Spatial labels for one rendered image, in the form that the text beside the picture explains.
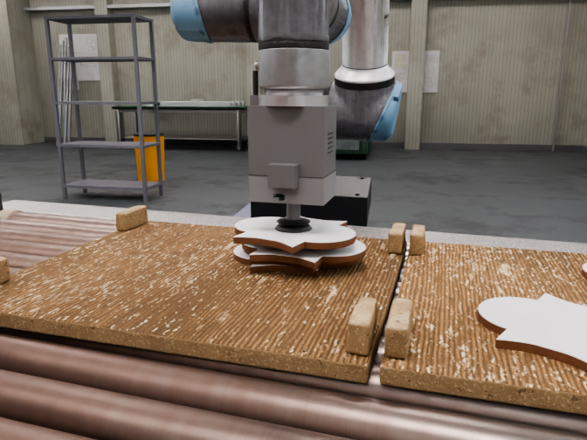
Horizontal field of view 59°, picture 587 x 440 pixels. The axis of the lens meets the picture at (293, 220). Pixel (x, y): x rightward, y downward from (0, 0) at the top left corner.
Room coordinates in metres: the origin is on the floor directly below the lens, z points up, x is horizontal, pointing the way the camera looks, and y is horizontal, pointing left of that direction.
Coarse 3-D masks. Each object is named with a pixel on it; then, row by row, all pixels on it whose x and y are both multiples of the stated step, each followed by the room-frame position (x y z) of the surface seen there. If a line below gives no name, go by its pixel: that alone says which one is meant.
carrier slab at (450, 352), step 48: (432, 288) 0.50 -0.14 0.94; (480, 288) 0.50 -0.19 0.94; (528, 288) 0.50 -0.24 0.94; (576, 288) 0.50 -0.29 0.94; (432, 336) 0.39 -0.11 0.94; (480, 336) 0.39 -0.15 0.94; (384, 384) 0.35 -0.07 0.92; (432, 384) 0.34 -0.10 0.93; (480, 384) 0.33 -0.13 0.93; (528, 384) 0.32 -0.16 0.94; (576, 384) 0.32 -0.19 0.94
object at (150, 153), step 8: (136, 136) 6.73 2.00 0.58; (144, 136) 6.69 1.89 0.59; (152, 136) 6.71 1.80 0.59; (160, 136) 6.78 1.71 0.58; (136, 152) 6.76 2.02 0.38; (152, 152) 6.71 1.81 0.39; (136, 160) 6.79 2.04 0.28; (152, 160) 6.71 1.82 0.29; (152, 168) 6.72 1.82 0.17; (152, 176) 6.72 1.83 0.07
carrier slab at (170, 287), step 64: (64, 256) 0.61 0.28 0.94; (128, 256) 0.61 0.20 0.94; (192, 256) 0.61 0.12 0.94; (384, 256) 0.61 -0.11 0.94; (0, 320) 0.44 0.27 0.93; (64, 320) 0.43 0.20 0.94; (128, 320) 0.43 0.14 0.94; (192, 320) 0.43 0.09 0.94; (256, 320) 0.43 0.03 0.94; (320, 320) 0.43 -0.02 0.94; (384, 320) 0.45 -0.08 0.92
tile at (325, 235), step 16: (240, 224) 0.60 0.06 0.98; (256, 224) 0.60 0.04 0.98; (272, 224) 0.60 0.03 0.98; (320, 224) 0.60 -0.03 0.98; (336, 224) 0.60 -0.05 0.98; (240, 240) 0.55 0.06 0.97; (256, 240) 0.54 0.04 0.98; (272, 240) 0.53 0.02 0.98; (288, 240) 0.53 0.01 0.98; (304, 240) 0.53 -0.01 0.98; (320, 240) 0.53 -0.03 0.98; (336, 240) 0.53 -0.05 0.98; (352, 240) 0.54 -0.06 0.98
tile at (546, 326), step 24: (480, 312) 0.42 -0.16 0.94; (504, 312) 0.42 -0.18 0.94; (528, 312) 0.42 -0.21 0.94; (552, 312) 0.42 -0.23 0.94; (576, 312) 0.42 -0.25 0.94; (504, 336) 0.38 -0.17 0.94; (528, 336) 0.38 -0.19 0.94; (552, 336) 0.38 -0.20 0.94; (576, 336) 0.38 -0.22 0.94; (576, 360) 0.35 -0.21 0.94
